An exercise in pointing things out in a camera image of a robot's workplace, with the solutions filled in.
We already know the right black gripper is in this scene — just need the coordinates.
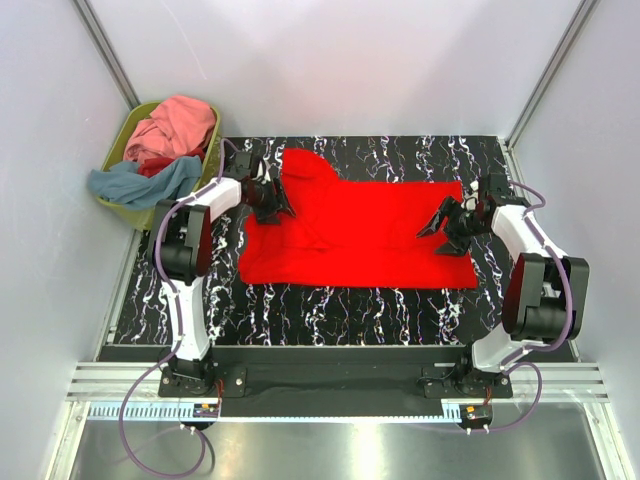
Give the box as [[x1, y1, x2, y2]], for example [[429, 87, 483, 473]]
[[416, 196, 487, 259]]

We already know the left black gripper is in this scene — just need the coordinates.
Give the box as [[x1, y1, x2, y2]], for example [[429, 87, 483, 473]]
[[245, 177, 295, 226]]

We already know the bright red t shirt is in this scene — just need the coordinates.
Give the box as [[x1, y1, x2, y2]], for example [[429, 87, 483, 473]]
[[238, 148, 478, 289]]

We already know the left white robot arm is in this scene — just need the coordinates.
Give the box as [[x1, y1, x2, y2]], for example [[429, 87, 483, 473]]
[[148, 177, 295, 396]]

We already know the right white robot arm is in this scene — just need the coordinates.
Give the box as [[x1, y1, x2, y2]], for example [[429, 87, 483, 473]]
[[417, 194, 590, 397]]

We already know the pink t shirt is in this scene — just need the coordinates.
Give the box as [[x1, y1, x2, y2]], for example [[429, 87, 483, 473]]
[[123, 95, 217, 164]]

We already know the dark red t shirt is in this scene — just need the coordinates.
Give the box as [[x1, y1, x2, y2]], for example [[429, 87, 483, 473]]
[[137, 148, 206, 178]]

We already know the grey blue t shirt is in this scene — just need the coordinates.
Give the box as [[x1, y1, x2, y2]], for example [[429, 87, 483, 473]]
[[87, 156, 202, 211]]

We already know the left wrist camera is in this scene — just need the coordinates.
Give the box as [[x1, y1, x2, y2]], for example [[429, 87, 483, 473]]
[[228, 151, 271, 183]]

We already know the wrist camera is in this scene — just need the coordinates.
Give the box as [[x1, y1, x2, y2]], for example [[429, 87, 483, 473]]
[[471, 173, 512, 204], [228, 151, 271, 183]]

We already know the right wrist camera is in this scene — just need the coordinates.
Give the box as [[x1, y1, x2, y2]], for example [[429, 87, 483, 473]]
[[471, 173, 512, 204]]

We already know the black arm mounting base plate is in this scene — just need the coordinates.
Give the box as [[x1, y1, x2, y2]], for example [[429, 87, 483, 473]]
[[159, 346, 513, 400]]

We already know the white slotted cable duct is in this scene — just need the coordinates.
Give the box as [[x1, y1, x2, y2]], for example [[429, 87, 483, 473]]
[[89, 401, 461, 424]]

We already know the right aluminium frame post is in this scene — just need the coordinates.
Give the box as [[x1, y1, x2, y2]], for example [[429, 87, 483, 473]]
[[504, 0, 600, 150]]

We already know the aluminium frame post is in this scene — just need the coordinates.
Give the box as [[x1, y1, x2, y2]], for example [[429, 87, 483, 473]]
[[71, 0, 140, 110], [504, 0, 600, 150]]

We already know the left aluminium frame post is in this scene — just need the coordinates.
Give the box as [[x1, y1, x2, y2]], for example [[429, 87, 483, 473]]
[[71, 0, 140, 110]]

